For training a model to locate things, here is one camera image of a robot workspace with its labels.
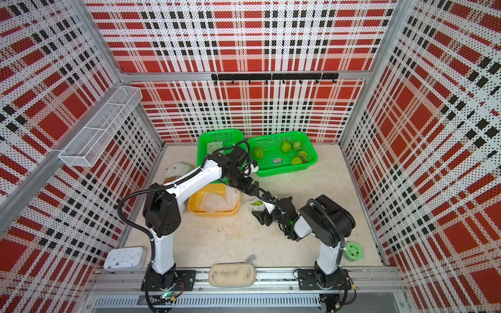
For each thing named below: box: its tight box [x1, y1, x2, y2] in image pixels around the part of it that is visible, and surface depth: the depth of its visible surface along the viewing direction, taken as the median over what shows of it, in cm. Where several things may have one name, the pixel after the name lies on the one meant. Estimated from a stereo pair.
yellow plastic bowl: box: [187, 183, 243, 218], surface depth 92 cm
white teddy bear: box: [165, 162, 192, 179], surface depth 100 cm
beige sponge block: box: [208, 262, 256, 287], surface depth 73 cm
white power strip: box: [103, 246, 148, 272], surface depth 77 cm
